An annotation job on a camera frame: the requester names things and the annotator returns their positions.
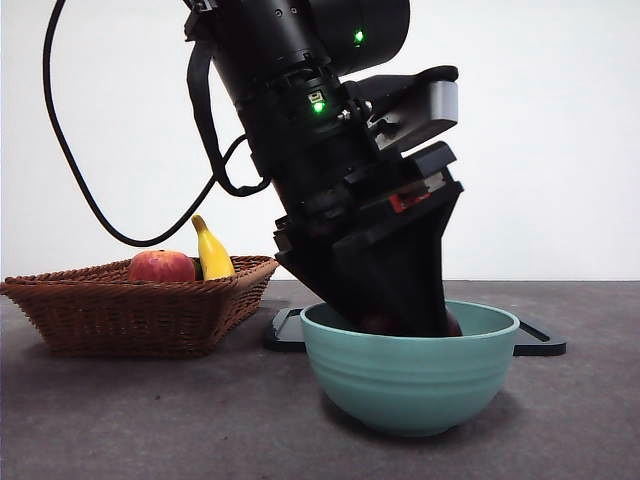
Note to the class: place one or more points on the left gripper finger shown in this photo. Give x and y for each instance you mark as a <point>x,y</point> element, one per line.
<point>330,280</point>
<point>405,280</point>

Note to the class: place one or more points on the dark purple plum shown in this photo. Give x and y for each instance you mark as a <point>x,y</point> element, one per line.
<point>454,327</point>

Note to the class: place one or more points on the teal ribbed bowl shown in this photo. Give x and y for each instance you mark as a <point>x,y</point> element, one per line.
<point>410,385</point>

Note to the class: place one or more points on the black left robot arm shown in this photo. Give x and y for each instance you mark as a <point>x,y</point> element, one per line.
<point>280,50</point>

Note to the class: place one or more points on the dark rectangular tray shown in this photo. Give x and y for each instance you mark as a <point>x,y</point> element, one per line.
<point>285,335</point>

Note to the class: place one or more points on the yellow banana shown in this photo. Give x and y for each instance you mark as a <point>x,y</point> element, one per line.
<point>212,255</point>

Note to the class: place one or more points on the dark green fruit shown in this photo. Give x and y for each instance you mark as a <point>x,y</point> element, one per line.
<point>198,270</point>

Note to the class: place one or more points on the red yellow peach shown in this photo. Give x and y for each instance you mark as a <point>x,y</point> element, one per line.
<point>160,267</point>

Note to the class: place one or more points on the brown wicker basket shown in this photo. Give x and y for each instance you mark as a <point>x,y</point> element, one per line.
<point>125,320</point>

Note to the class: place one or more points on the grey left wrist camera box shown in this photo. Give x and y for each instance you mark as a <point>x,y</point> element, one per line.
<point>440,105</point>

